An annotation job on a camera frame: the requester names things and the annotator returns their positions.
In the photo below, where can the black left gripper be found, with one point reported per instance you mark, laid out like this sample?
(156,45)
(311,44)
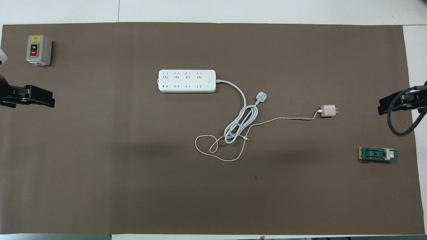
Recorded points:
(6,93)

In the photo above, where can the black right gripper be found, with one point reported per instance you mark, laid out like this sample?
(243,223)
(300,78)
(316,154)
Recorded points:
(415,100)

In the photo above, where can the pink usb charger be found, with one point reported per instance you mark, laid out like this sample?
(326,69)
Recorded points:
(328,111)

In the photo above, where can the brown table mat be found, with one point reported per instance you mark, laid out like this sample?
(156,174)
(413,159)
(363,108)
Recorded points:
(133,186)

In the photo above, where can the grey on-off switch box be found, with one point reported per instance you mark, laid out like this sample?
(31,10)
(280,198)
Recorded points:
(41,50)

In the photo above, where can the green knife switch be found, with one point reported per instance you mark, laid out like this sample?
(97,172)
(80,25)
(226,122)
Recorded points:
(377,154)

